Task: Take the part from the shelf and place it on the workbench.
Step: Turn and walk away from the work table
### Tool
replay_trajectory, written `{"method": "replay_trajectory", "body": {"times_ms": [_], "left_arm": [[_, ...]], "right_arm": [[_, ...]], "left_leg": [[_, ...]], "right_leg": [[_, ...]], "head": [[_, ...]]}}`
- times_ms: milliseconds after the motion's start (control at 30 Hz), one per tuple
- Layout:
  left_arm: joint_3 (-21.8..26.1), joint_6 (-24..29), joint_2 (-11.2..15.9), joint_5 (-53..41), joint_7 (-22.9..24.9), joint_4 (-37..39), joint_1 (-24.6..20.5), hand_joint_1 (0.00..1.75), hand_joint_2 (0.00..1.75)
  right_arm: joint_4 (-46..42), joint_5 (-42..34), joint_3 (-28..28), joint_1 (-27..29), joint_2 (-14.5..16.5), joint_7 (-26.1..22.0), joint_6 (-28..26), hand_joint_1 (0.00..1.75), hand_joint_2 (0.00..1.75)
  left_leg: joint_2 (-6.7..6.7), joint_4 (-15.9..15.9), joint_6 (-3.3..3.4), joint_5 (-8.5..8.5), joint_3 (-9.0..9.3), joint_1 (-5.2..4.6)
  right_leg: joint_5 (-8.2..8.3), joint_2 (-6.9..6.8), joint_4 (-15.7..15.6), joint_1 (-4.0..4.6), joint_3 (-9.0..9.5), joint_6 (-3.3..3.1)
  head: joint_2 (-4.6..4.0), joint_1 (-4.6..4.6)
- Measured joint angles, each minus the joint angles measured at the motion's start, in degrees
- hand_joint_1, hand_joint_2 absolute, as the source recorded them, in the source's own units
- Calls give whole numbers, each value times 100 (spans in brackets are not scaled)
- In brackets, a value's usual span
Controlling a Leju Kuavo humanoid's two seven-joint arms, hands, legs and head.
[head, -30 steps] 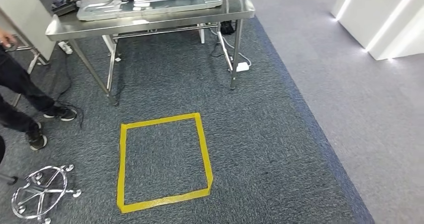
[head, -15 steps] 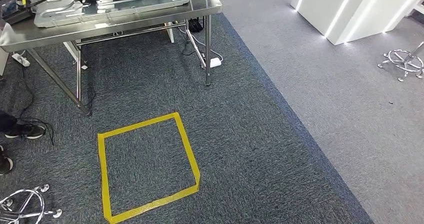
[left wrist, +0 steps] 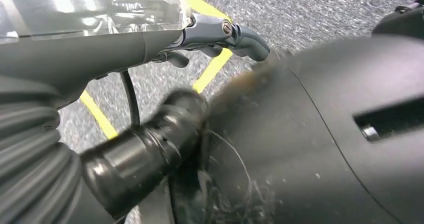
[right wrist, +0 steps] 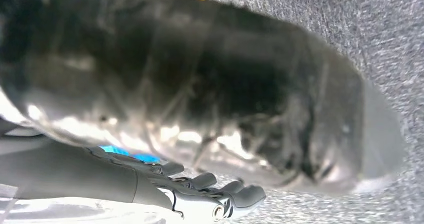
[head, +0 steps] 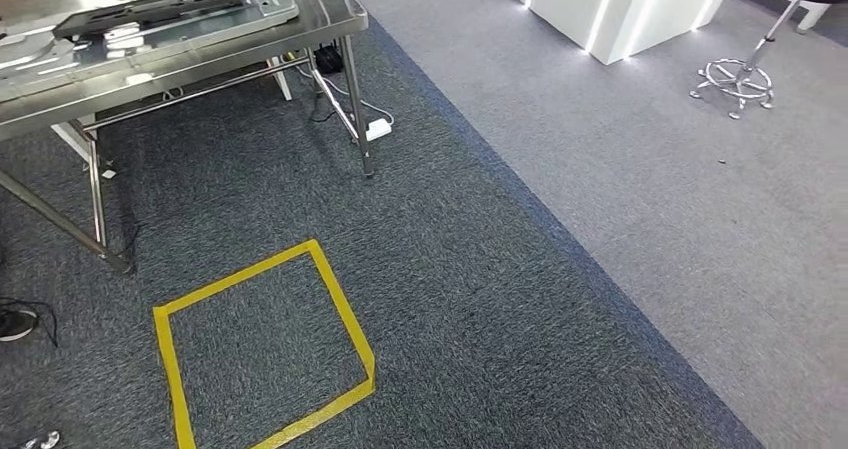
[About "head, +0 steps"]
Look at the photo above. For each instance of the stamped silver metal panel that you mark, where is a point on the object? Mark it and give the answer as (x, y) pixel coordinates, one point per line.
(272, 2)

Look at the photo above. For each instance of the person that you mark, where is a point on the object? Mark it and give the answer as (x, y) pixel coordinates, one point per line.
(16, 323)

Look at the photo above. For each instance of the black seat chrome stool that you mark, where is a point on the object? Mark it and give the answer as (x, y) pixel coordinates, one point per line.
(742, 78)

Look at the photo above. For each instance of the white power strip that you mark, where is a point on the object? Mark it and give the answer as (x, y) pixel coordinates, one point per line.
(379, 130)

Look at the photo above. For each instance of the stainless steel workbench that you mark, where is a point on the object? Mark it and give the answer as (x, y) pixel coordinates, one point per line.
(199, 55)

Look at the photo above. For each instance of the white lit display counter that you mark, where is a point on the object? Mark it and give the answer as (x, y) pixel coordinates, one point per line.
(563, 2)

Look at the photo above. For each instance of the black plastic plate bracket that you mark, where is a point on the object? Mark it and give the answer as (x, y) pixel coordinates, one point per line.
(132, 12)

